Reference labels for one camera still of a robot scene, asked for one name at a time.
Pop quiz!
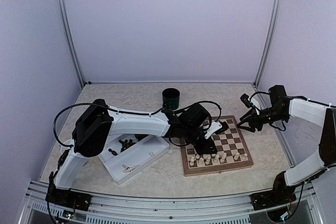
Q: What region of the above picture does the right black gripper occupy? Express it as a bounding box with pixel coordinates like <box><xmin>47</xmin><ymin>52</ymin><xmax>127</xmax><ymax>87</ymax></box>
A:
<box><xmin>237</xmin><ymin>106</ymin><xmax>288</xmax><ymax>132</ymax></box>

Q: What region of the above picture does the white chess piece tall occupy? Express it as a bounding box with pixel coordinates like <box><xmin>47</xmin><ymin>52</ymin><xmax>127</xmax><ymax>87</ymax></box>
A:
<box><xmin>213</xmin><ymin>154</ymin><xmax>219</xmax><ymax>164</ymax></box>

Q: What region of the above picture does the wooden chess board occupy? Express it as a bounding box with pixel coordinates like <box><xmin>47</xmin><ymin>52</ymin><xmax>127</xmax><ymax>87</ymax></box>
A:
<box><xmin>181</xmin><ymin>115</ymin><xmax>254</xmax><ymax>176</ymax></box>

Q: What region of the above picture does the white plastic tray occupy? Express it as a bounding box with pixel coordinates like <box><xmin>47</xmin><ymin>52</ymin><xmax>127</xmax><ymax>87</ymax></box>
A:
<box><xmin>98</xmin><ymin>134</ymin><xmax>170</xmax><ymax>185</ymax></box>

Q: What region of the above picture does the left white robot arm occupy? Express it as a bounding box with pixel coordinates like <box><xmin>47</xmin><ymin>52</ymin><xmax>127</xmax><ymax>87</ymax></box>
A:
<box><xmin>49</xmin><ymin>99</ymin><xmax>223</xmax><ymax>206</ymax></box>

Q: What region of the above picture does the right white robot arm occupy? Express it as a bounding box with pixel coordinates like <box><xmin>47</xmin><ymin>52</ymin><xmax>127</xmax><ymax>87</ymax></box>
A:
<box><xmin>237</xmin><ymin>85</ymin><xmax>335</xmax><ymax>205</ymax></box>

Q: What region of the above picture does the dark chess pieces pile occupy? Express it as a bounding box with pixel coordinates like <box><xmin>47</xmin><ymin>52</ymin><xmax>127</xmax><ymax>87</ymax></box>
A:
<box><xmin>119</xmin><ymin>135</ymin><xmax>147</xmax><ymax>152</ymax></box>

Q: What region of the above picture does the white chess pieces pile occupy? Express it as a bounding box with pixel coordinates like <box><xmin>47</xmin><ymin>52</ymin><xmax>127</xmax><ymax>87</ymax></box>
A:
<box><xmin>122</xmin><ymin>164</ymin><xmax>139</xmax><ymax>173</ymax></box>

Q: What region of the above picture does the dark green cup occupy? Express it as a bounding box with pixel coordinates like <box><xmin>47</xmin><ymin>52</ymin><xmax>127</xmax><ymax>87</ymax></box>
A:
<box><xmin>162</xmin><ymin>88</ymin><xmax>180</xmax><ymax>110</ymax></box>

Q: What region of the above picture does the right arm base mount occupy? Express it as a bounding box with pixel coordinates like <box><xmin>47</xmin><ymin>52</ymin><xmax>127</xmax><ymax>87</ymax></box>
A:
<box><xmin>250</xmin><ymin>190</ymin><xmax>297</xmax><ymax>210</ymax></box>

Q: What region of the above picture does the aluminium front rail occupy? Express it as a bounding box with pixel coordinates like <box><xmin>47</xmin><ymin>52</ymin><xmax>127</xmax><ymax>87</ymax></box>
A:
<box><xmin>17</xmin><ymin>181</ymin><xmax>325</xmax><ymax>223</ymax></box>

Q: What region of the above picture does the right aluminium frame post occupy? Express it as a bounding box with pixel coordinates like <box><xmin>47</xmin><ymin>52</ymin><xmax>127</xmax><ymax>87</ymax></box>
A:
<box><xmin>254</xmin><ymin>0</ymin><xmax>281</xmax><ymax>87</ymax></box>

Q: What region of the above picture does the aluminium frame post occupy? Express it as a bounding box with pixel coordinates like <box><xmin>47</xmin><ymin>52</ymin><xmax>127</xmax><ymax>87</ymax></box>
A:
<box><xmin>57</xmin><ymin>0</ymin><xmax>86</xmax><ymax>88</ymax></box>
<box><xmin>254</xmin><ymin>0</ymin><xmax>281</xmax><ymax>87</ymax></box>

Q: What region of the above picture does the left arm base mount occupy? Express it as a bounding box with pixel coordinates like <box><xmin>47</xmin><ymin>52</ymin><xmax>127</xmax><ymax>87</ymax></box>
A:
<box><xmin>46</xmin><ymin>189</ymin><xmax>91</xmax><ymax>211</ymax></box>

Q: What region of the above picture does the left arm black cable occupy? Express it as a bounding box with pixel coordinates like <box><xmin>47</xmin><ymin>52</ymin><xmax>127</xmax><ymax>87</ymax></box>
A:
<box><xmin>52</xmin><ymin>102</ymin><xmax>108</xmax><ymax>148</ymax></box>

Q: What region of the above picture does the left aluminium frame post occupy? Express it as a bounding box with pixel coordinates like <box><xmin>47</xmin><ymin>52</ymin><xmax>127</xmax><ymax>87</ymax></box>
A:
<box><xmin>57</xmin><ymin>0</ymin><xmax>86</xmax><ymax>88</ymax></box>

